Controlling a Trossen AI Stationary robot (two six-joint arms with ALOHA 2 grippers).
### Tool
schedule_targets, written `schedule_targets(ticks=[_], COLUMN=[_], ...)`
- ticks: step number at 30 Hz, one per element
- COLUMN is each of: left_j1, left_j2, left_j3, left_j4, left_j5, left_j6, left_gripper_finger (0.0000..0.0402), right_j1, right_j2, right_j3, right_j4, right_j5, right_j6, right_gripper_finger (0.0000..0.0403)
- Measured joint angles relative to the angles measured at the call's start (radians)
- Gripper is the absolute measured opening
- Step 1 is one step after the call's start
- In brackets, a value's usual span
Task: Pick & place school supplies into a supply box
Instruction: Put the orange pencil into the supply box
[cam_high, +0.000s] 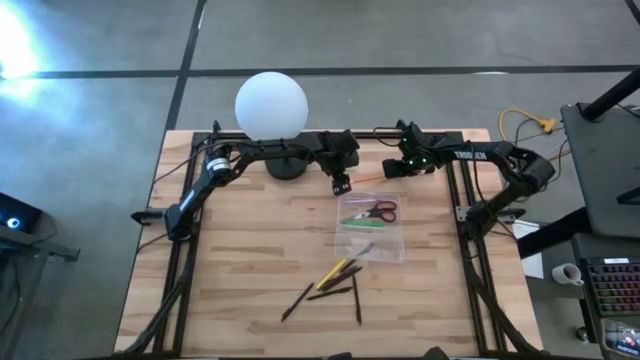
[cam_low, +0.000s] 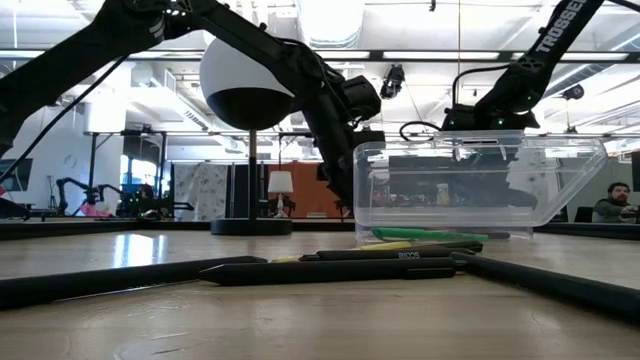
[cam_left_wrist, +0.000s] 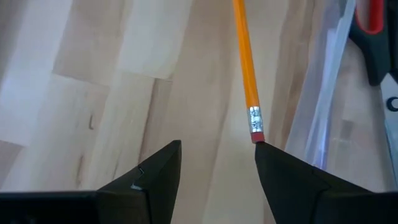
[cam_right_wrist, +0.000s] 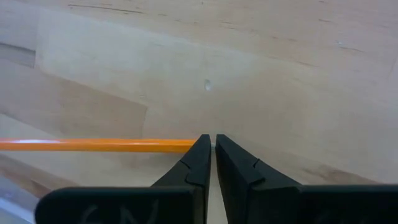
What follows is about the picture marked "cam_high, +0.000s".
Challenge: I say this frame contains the black cable bundle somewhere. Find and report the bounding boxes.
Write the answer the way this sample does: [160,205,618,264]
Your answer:
[122,239,196,356]
[464,239,536,356]

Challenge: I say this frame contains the black aluminium table frame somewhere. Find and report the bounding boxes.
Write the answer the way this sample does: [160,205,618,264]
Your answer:
[117,119,539,359]

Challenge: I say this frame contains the black device with blue light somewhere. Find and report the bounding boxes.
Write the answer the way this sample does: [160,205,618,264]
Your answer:
[0,192,44,234]

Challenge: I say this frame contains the red-handled scissors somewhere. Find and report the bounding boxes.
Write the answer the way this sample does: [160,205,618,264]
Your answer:
[340,200,399,225]

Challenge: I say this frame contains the white paper sheet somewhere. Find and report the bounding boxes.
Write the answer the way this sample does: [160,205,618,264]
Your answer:
[512,219,545,280]

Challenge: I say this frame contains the white globe lamp black base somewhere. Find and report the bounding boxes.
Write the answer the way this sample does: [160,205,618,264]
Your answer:
[234,71,310,182]

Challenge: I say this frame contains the yellow pencil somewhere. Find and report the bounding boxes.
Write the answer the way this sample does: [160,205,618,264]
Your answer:
[315,257,350,292]

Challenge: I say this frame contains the smartphone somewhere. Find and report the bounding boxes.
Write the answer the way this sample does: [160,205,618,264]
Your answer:
[601,318,640,359]

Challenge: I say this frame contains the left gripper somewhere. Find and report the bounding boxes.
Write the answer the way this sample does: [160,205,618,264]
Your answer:
[314,128,361,198]

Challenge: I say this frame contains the clear plastic supply box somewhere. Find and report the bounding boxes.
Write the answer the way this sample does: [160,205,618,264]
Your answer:
[333,191,407,265]

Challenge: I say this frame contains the backlit keyboard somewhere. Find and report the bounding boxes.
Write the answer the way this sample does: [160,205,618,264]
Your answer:
[584,256,640,317]

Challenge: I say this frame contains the black pole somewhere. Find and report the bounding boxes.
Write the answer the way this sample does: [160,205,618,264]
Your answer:
[582,67,640,122]

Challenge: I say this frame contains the white mug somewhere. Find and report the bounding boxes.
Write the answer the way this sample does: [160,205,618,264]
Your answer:
[551,262,585,288]

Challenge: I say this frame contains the black pen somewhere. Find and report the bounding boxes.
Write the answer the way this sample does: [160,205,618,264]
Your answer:
[280,282,316,323]
[305,286,354,302]
[338,242,377,275]
[352,274,364,327]

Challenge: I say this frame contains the dark grey desk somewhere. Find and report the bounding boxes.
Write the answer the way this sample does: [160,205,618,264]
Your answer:
[559,102,640,241]

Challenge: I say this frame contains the yellow cable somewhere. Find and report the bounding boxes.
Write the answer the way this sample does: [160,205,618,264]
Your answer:
[498,108,558,161]

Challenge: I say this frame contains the black desk bracket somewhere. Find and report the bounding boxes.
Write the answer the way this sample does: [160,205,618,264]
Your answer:
[616,185,640,206]

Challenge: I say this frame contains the dark brown pen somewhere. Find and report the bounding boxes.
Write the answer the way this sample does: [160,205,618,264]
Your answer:
[321,265,364,293]

